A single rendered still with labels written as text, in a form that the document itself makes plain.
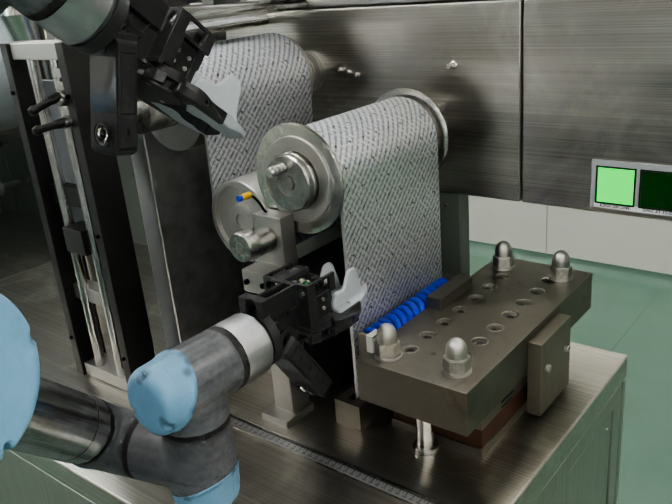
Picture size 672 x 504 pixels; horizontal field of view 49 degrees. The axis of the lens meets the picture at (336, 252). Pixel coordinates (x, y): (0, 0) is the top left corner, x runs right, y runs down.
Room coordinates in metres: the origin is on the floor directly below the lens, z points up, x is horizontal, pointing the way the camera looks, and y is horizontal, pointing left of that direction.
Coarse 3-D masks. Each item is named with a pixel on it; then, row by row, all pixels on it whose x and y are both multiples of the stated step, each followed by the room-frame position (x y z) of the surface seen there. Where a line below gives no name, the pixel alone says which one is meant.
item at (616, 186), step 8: (600, 168) 0.99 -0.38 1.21; (608, 168) 0.98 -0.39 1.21; (600, 176) 0.99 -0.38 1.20; (608, 176) 0.98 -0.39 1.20; (616, 176) 0.97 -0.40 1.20; (624, 176) 0.97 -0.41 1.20; (632, 176) 0.96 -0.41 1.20; (600, 184) 0.99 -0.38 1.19; (608, 184) 0.98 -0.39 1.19; (616, 184) 0.97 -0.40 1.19; (624, 184) 0.97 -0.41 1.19; (632, 184) 0.96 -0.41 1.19; (600, 192) 0.99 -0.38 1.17; (608, 192) 0.98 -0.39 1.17; (616, 192) 0.97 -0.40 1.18; (624, 192) 0.97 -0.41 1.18; (632, 192) 0.96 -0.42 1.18; (600, 200) 0.99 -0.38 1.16; (608, 200) 0.98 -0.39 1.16; (616, 200) 0.97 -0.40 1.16; (624, 200) 0.96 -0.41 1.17; (632, 200) 0.96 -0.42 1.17
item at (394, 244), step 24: (408, 192) 1.00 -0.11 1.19; (432, 192) 1.05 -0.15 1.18; (360, 216) 0.91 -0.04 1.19; (384, 216) 0.95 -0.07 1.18; (408, 216) 1.00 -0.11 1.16; (432, 216) 1.05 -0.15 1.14; (360, 240) 0.91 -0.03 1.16; (384, 240) 0.95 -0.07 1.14; (408, 240) 1.00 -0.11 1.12; (432, 240) 1.05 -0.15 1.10; (360, 264) 0.91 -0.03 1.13; (384, 264) 0.95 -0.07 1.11; (408, 264) 0.99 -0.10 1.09; (432, 264) 1.05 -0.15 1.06; (384, 288) 0.95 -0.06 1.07; (408, 288) 0.99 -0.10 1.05; (384, 312) 0.94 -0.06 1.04
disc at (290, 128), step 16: (272, 128) 0.94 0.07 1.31; (288, 128) 0.92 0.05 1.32; (304, 128) 0.90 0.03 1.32; (320, 144) 0.89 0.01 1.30; (256, 160) 0.96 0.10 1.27; (336, 160) 0.88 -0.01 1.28; (336, 176) 0.88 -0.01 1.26; (336, 192) 0.88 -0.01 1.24; (272, 208) 0.95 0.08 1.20; (336, 208) 0.88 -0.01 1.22; (304, 224) 0.91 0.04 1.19; (320, 224) 0.90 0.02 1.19
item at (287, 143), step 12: (276, 144) 0.93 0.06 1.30; (288, 144) 0.92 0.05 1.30; (300, 144) 0.91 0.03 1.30; (312, 156) 0.89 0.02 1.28; (264, 168) 0.95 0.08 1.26; (324, 168) 0.88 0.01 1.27; (264, 180) 0.95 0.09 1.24; (324, 180) 0.88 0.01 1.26; (324, 192) 0.88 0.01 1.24; (276, 204) 0.94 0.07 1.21; (324, 204) 0.89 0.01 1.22; (300, 216) 0.91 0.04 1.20; (312, 216) 0.90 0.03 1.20
